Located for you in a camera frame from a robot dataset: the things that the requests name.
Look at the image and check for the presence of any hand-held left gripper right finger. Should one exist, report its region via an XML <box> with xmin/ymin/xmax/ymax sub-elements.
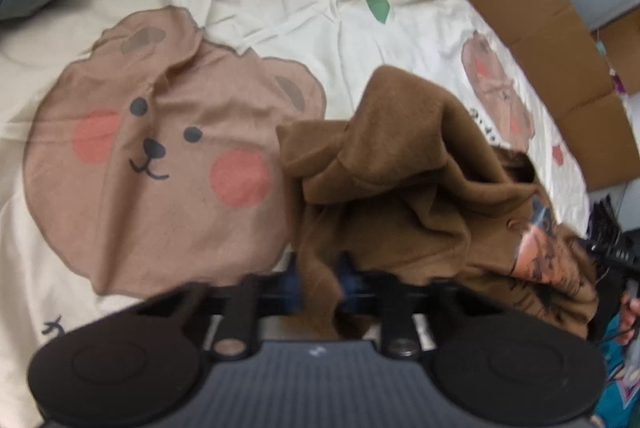
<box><xmin>337</xmin><ymin>253</ymin><xmax>493</xmax><ymax>356</ymax></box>

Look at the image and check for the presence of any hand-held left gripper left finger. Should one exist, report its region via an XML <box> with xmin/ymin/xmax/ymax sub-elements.
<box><xmin>145</xmin><ymin>258</ymin><xmax>303</xmax><ymax>359</ymax></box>

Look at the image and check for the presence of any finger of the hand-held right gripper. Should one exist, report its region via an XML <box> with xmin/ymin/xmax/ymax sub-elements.
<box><xmin>584</xmin><ymin>237</ymin><xmax>622</xmax><ymax>262</ymax></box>

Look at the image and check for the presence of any brown printed t-shirt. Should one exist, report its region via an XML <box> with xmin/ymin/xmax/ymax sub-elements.
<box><xmin>276</xmin><ymin>65</ymin><xmax>601</xmax><ymax>344</ymax></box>

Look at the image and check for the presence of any person's right hand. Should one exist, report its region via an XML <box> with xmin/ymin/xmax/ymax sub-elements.
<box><xmin>620</xmin><ymin>297</ymin><xmax>640</xmax><ymax>344</ymax></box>

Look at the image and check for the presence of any teal printed garment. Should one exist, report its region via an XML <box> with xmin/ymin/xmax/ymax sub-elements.
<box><xmin>597</xmin><ymin>323</ymin><xmax>640</xmax><ymax>428</ymax></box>

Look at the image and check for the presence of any brown cardboard sheet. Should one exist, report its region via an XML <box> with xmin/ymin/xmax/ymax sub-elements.
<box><xmin>415</xmin><ymin>0</ymin><xmax>640</xmax><ymax>191</ymax></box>

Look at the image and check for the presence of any cream bear print bedsheet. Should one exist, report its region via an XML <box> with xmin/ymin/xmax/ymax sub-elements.
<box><xmin>0</xmin><ymin>0</ymin><xmax>592</xmax><ymax>428</ymax></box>

